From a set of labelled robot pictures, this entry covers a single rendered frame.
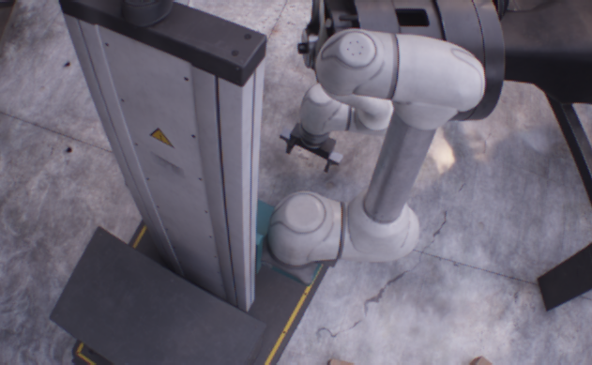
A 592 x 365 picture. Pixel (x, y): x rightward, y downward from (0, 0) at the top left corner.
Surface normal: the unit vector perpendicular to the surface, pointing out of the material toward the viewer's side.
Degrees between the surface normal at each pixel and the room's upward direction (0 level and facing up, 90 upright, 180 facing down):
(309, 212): 6
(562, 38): 27
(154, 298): 0
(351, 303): 0
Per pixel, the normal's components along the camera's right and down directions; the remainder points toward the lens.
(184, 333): 0.09, -0.41
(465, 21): 0.14, -0.07
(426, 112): -0.06, 0.88
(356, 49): -0.10, -0.06
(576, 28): -0.37, -0.31
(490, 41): 0.17, 0.16
